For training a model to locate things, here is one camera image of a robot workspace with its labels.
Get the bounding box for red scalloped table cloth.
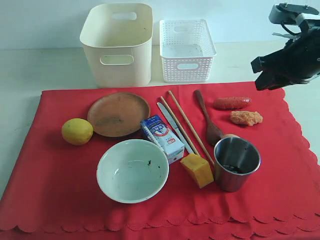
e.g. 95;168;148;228
0;82;320;240

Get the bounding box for stainless steel cup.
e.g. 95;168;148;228
213;136;261;193

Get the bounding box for white ceramic bowl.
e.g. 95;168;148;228
96;139;169;204

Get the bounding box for white perforated plastic basket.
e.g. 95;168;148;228
159;19;217;84

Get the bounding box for blue white milk carton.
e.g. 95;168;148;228
140;114;185;164

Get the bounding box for cream plastic storage bin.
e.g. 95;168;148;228
79;3;153;88

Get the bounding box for red sausage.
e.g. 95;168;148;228
213;96;252;110

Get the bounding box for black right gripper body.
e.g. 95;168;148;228
266;26;320;85

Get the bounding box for wooden chopstick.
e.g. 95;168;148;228
160;96;200;155
168;90;215;167

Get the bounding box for brown egg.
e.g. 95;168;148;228
222;133;239;138

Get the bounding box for yellow lemon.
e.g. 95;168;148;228
61;118;94;146

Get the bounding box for silver table knife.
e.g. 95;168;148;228
157;102;194;154

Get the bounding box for left wooden chopstick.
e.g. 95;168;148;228
160;96;200;155

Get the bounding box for dark wooden spoon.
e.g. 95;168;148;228
194;89;224;146

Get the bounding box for brown wooden plate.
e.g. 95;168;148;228
87;92;151;138

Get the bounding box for orange fried chicken nugget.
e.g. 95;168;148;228
229;111;263;126

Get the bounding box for right wooden chopstick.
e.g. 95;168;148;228
168;90;215;167

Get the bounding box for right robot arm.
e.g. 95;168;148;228
251;3;320;91

